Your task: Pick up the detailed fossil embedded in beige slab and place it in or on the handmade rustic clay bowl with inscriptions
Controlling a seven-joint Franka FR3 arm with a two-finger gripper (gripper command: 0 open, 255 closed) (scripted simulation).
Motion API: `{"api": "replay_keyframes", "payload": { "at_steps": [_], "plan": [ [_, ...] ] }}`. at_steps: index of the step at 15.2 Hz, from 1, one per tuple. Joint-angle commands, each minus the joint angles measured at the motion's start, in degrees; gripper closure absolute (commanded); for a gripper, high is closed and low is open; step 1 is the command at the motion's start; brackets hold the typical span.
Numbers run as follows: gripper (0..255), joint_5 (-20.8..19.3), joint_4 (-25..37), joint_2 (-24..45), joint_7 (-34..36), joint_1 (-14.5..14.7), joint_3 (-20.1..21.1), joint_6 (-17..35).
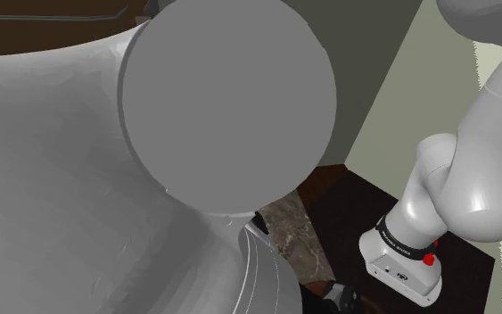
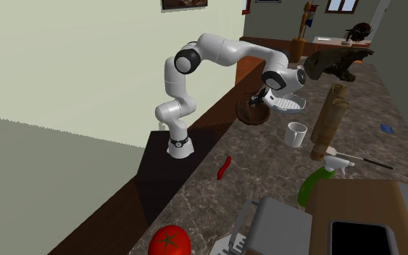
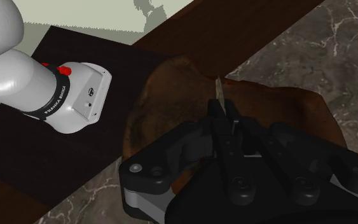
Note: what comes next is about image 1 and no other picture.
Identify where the black and grey object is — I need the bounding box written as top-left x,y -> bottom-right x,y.
300,280 -> 366,314

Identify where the dark robot stand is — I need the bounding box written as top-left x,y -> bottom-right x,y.
296,164 -> 497,314

